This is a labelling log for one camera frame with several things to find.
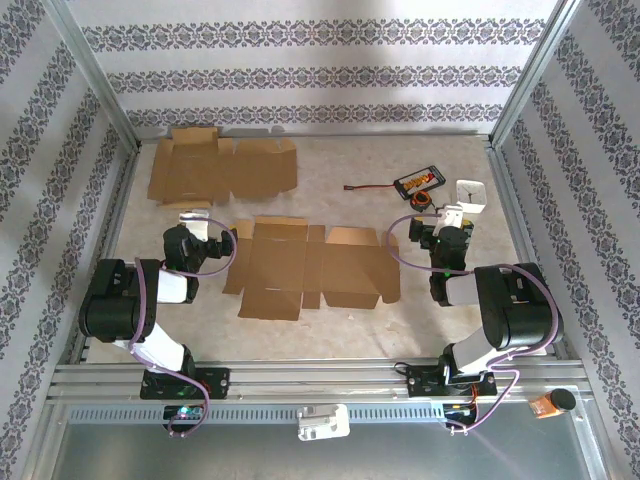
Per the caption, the black battery pack yellow label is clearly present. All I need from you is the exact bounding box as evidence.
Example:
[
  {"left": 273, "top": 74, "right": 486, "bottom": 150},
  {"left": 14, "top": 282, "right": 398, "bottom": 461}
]
[{"left": 393, "top": 166, "right": 446, "bottom": 200}]

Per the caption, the white plastic bracket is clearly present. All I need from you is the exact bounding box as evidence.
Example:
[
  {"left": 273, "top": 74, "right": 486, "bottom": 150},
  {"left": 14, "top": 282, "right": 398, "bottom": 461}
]
[{"left": 296, "top": 403, "right": 350, "bottom": 442}]

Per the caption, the white square clock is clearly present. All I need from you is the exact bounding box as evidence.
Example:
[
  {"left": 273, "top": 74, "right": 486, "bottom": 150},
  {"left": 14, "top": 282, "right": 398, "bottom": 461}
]
[{"left": 453, "top": 179, "right": 489, "bottom": 215}]

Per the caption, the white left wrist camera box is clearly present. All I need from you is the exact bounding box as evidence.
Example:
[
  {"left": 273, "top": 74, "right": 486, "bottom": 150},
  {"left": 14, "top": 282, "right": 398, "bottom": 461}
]
[{"left": 178, "top": 211, "right": 211, "bottom": 242}]

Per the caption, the brown cardboard box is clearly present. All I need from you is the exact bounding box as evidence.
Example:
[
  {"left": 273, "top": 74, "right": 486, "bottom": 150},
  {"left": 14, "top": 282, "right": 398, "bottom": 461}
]
[
  {"left": 222, "top": 216, "right": 401, "bottom": 321},
  {"left": 147, "top": 126, "right": 299, "bottom": 209}
]

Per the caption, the aluminium frame rail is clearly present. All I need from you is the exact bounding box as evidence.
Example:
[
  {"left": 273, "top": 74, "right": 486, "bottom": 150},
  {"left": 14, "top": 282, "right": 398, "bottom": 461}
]
[
  {"left": 137, "top": 130, "right": 494, "bottom": 147},
  {"left": 487, "top": 144, "right": 571, "bottom": 364},
  {"left": 69, "top": 144, "right": 141, "bottom": 366}
]

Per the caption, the grey metal sheet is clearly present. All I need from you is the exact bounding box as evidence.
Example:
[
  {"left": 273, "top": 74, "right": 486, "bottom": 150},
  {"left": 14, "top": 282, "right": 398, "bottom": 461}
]
[{"left": 47, "top": 419, "right": 599, "bottom": 480}]

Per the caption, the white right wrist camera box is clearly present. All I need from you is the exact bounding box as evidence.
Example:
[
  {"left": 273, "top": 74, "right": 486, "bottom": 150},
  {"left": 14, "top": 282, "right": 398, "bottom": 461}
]
[{"left": 433, "top": 203, "right": 466, "bottom": 236}]

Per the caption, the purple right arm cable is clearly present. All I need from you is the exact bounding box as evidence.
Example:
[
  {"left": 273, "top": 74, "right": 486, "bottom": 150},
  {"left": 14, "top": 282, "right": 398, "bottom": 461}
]
[{"left": 387, "top": 215, "right": 566, "bottom": 436}]

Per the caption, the red black battery lead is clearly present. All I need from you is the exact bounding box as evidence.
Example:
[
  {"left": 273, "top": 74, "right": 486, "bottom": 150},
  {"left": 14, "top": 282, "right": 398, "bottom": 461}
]
[{"left": 343, "top": 182, "right": 399, "bottom": 193}]

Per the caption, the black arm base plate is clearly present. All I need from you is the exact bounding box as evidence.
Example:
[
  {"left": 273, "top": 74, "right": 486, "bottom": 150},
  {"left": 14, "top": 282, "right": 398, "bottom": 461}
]
[
  {"left": 139, "top": 367, "right": 231, "bottom": 401},
  {"left": 407, "top": 364, "right": 498, "bottom": 400}
]

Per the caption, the orange black small device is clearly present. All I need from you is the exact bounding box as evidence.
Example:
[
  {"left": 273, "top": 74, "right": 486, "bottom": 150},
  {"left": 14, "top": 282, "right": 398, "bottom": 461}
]
[{"left": 529, "top": 388, "right": 577, "bottom": 419}]

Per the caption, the grey slotted cable duct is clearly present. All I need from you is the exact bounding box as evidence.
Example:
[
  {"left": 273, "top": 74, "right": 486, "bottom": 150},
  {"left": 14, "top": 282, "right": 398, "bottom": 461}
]
[{"left": 64, "top": 404, "right": 446, "bottom": 424}]

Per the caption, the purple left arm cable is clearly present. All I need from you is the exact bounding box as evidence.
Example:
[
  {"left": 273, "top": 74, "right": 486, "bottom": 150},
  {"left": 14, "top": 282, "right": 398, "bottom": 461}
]
[{"left": 127, "top": 214, "right": 239, "bottom": 441}]

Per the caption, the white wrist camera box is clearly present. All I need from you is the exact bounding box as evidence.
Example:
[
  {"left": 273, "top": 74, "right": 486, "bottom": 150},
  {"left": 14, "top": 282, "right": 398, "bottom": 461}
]
[
  {"left": 433, "top": 203, "right": 466, "bottom": 236},
  {"left": 178, "top": 211, "right": 211, "bottom": 242}
]

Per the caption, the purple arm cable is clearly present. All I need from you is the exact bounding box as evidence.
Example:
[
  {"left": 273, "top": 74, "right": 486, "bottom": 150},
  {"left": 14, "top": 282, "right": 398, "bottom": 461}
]
[
  {"left": 387, "top": 215, "right": 566, "bottom": 436},
  {"left": 127, "top": 214, "right": 239, "bottom": 441}
]

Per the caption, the long aluminium mounting rail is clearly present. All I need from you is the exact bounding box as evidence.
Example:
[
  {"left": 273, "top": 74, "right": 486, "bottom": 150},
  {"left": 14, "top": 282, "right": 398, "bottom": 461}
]
[{"left": 47, "top": 358, "right": 586, "bottom": 404}]

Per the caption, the aluminium frame post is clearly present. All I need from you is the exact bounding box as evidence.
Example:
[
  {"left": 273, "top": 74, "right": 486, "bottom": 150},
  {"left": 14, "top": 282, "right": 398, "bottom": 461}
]
[
  {"left": 42, "top": 0, "right": 141, "bottom": 149},
  {"left": 489, "top": 0, "right": 584, "bottom": 149}
]

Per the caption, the small circuit board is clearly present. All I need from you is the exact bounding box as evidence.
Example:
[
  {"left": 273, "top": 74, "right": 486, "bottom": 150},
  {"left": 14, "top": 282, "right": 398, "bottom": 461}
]
[
  {"left": 442, "top": 402, "right": 479, "bottom": 419},
  {"left": 163, "top": 403, "right": 205, "bottom": 422}
]

